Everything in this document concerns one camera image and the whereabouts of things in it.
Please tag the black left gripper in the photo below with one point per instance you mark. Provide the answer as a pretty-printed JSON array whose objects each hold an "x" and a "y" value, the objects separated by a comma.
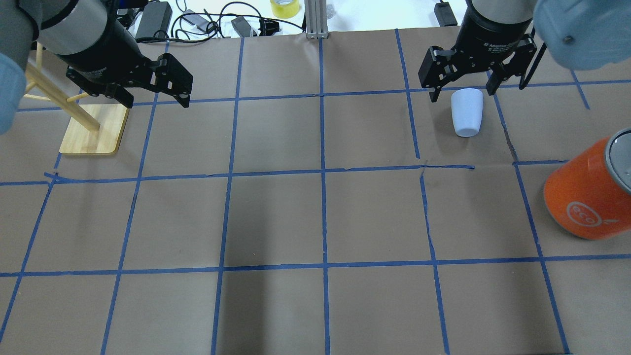
[{"x": 106, "y": 55}]

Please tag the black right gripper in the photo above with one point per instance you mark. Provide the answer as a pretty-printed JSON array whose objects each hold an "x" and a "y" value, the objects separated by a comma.
[{"x": 493, "y": 30}]

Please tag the light blue plastic cup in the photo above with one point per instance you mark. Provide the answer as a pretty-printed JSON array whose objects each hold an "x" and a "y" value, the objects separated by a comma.
[{"x": 467, "y": 111}]

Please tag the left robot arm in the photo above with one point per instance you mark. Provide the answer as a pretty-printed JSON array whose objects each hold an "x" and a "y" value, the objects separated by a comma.
[{"x": 61, "y": 26}]

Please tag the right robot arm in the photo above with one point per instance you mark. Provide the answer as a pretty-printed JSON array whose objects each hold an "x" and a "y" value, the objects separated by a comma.
[{"x": 580, "y": 35}]

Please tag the wooden mug tree stand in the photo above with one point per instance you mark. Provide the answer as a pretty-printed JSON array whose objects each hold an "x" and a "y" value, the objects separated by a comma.
[{"x": 93, "y": 129}]

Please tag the black box at top right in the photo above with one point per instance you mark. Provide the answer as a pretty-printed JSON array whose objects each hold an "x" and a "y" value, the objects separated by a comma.
[{"x": 444, "y": 14}]

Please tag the black power adapter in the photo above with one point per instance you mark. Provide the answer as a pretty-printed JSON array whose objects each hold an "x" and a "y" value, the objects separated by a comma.
[{"x": 154, "y": 21}]

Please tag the small black power brick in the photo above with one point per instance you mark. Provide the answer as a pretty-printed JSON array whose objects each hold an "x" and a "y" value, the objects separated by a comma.
[{"x": 242, "y": 27}]

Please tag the yellow tape roll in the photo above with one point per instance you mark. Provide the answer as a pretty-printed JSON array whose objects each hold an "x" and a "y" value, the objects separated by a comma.
[{"x": 285, "y": 9}]

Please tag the orange cylindrical can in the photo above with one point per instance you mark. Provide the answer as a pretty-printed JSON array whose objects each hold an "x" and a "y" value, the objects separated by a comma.
[{"x": 590, "y": 195}]

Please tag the aluminium frame post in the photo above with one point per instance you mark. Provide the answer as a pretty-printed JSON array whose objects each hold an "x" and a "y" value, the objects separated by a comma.
[{"x": 315, "y": 15}]

